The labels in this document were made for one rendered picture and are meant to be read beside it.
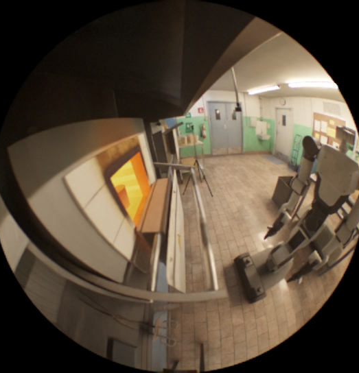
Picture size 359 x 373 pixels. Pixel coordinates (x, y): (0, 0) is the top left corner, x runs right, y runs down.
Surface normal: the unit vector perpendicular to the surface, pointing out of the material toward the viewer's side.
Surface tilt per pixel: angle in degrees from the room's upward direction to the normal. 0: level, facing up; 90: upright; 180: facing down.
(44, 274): 90
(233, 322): 0
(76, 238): 90
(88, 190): 90
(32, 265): 90
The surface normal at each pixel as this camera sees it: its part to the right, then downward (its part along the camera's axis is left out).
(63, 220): 0.99, -0.13
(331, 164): -0.98, 0.18
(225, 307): -0.15, -0.84
